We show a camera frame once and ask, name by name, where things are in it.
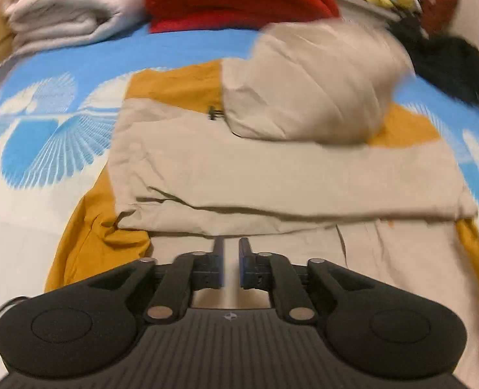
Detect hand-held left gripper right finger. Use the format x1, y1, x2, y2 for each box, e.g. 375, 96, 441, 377
238, 237, 372, 325

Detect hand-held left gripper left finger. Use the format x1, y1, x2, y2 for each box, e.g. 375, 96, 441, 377
89, 237, 226, 325

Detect beige and mustard hoodie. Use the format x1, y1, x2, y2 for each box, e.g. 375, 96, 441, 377
45, 19, 479, 389

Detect pile of black clothes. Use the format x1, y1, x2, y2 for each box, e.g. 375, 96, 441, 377
389, 12, 479, 110

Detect blue and white printed bedsheet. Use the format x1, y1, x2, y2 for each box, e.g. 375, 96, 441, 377
0, 20, 479, 373

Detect white folded quilt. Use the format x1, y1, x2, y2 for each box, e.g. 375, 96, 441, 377
0, 0, 148, 56

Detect dark red plush toy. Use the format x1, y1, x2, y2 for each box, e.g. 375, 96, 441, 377
419, 0, 461, 37

